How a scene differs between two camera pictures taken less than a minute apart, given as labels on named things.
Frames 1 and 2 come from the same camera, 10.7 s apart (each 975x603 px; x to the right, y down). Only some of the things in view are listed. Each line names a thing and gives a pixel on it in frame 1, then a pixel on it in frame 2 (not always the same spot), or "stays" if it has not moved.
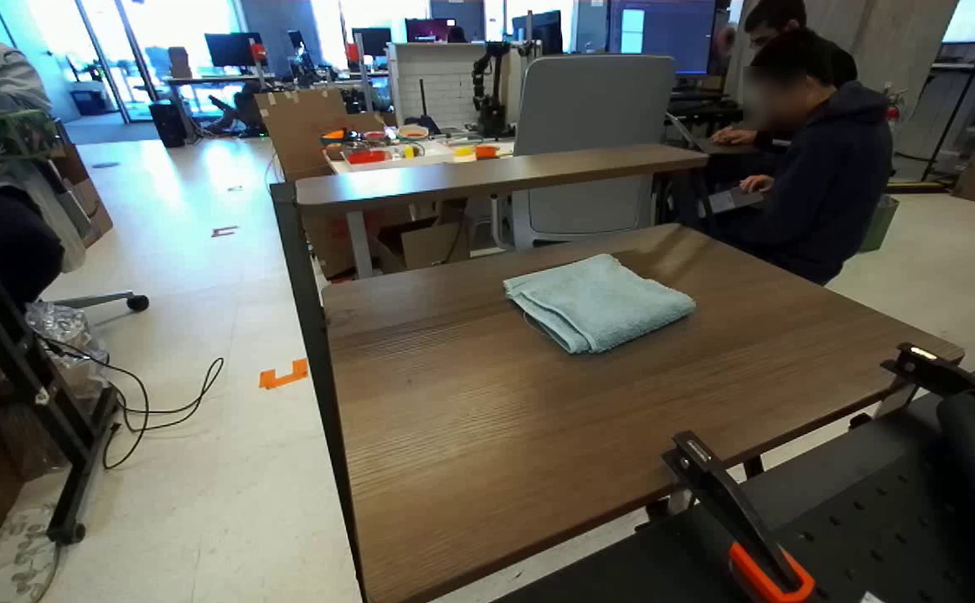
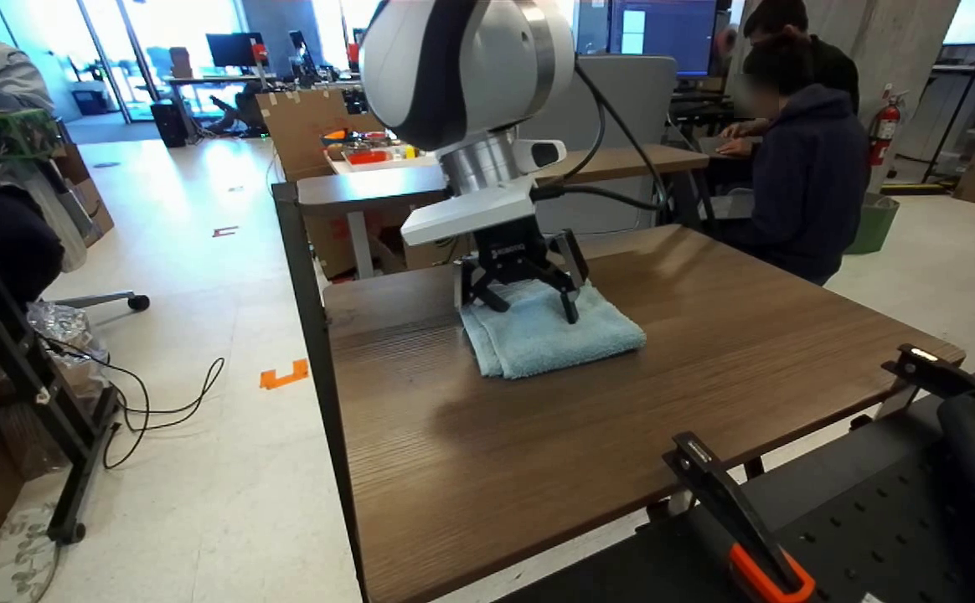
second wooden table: [358, 193] stays
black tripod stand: [81, 444] stays
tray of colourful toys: [408, 146] stays
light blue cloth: [596, 301] → [536, 335]
